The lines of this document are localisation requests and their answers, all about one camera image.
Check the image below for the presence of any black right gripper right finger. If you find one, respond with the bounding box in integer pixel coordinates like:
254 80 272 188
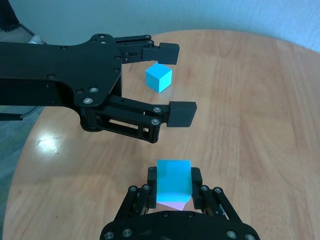
190 167 242 222

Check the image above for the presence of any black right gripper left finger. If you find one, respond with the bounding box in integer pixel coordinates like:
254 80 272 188
114 166 159 223

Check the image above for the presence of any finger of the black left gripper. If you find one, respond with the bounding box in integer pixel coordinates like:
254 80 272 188
81 95 198 145
113 34 180 65

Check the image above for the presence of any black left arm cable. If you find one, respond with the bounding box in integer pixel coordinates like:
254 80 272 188
0 106 43 121

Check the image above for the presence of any silver ribbed foot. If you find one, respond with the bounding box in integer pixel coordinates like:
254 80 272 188
28 34 47 45

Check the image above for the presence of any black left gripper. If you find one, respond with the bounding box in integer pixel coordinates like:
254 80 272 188
0 33 123 132

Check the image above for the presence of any blue cube block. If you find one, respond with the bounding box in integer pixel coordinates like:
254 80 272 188
156 159 193 202
145 62 173 94

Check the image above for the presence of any pink cube block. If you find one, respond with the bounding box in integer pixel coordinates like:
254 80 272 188
156 198 191 212

